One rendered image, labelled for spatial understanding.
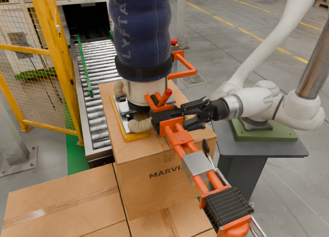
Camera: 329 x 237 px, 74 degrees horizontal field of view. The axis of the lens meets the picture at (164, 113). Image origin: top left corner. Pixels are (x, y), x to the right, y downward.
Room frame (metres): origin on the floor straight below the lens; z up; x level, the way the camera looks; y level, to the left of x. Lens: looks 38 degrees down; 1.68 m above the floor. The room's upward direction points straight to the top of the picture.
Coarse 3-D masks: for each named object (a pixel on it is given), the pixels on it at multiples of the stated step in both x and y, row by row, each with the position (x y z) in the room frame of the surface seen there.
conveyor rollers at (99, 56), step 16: (96, 48) 2.85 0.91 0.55; (112, 48) 2.84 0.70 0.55; (80, 64) 2.41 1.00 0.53; (96, 64) 2.39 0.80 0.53; (112, 64) 2.38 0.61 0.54; (96, 80) 2.04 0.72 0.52; (112, 80) 2.01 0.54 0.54; (96, 96) 1.70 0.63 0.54; (96, 112) 1.45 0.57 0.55; (96, 128) 1.26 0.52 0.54; (96, 144) 1.08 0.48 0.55
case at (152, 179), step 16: (176, 96) 0.92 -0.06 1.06; (112, 112) 0.79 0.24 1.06; (112, 128) 0.68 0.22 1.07; (208, 128) 0.68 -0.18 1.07; (112, 144) 0.62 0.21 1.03; (128, 144) 0.58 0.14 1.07; (144, 144) 0.58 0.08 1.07; (160, 144) 0.58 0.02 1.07; (208, 144) 0.61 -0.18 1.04; (128, 160) 0.51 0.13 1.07; (144, 160) 0.52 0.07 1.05; (160, 160) 0.54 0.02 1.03; (176, 160) 0.57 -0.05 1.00; (128, 176) 0.50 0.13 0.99; (144, 176) 0.52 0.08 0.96; (160, 176) 0.54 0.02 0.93; (176, 176) 0.57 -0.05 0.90; (128, 192) 0.49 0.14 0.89; (144, 192) 0.52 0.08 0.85; (160, 192) 0.54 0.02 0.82; (176, 192) 0.56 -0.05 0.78; (192, 192) 0.59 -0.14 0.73; (128, 208) 0.49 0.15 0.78; (144, 208) 0.51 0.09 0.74; (160, 208) 0.54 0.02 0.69
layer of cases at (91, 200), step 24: (96, 168) 0.88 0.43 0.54; (24, 192) 0.71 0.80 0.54; (48, 192) 0.71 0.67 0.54; (72, 192) 0.71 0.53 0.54; (96, 192) 0.71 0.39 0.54; (120, 192) 0.71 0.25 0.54; (24, 216) 0.57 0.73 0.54; (48, 216) 0.57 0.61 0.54; (72, 216) 0.57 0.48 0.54; (96, 216) 0.57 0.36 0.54; (120, 216) 0.57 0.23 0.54; (144, 216) 0.57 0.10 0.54; (168, 216) 0.57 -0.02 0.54; (192, 216) 0.57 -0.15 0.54
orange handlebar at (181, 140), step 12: (180, 60) 1.08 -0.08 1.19; (180, 72) 0.91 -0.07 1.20; (192, 72) 0.92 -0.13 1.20; (144, 96) 0.72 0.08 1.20; (156, 96) 0.71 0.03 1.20; (168, 132) 0.50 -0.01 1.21; (180, 132) 0.49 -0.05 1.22; (180, 144) 0.47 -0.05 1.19; (192, 144) 0.44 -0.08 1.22; (180, 156) 0.40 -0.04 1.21; (216, 180) 0.32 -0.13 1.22; (204, 192) 0.29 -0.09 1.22; (240, 228) 0.20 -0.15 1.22
